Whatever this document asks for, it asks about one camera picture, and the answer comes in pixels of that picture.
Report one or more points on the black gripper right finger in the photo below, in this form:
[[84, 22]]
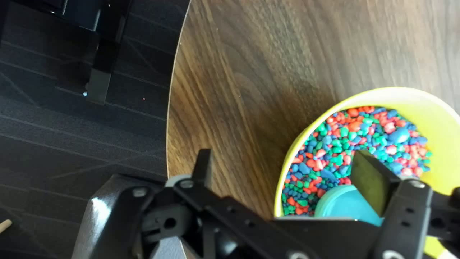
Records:
[[375, 180]]

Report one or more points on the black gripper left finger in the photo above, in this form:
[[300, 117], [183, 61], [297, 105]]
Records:
[[202, 167]]

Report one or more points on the yellow plastic bowl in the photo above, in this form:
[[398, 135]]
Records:
[[424, 213]]

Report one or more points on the teal plastic scoop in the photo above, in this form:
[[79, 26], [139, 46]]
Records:
[[346, 202]]

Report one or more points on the colourful gravel beads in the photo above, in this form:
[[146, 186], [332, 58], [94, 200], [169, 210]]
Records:
[[323, 158]]

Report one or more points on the round dark wooden table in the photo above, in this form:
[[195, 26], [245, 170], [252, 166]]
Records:
[[251, 75]]

